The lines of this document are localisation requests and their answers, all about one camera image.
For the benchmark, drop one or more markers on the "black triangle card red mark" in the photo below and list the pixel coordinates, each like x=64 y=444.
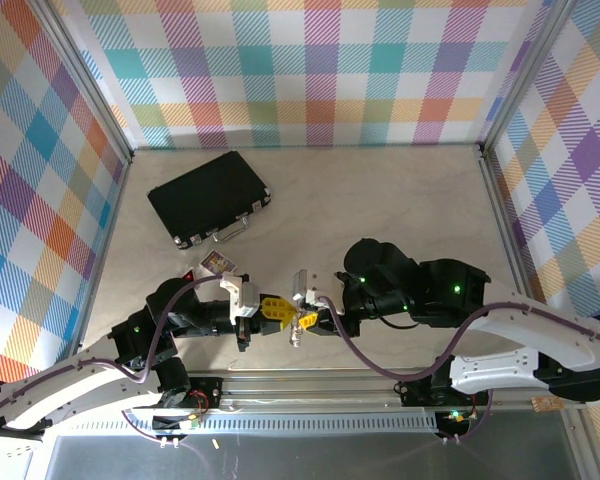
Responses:
x=188 y=276

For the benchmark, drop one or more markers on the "aluminium frame post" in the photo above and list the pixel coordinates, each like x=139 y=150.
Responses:
x=530 y=65
x=80 y=75

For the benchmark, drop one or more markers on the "purple picture card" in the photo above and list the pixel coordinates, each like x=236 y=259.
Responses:
x=215 y=262

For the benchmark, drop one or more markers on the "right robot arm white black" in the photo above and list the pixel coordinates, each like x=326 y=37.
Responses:
x=495 y=372

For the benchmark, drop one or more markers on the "small green circuit board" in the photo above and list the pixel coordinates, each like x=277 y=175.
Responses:
x=192 y=422

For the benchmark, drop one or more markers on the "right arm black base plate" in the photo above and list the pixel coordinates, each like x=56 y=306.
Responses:
x=415 y=392

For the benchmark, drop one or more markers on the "small brown circuit board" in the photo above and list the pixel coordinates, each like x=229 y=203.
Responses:
x=547 y=405

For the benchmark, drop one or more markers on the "aluminium frame long rail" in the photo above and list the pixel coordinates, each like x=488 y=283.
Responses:
x=330 y=390

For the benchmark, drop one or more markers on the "aluminium frame side rail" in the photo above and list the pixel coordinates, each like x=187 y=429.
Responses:
x=102 y=260
x=505 y=225

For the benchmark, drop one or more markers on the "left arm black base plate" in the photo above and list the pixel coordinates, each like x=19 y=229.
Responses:
x=205 y=392

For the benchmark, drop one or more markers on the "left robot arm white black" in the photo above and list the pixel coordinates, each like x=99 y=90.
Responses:
x=80 y=385

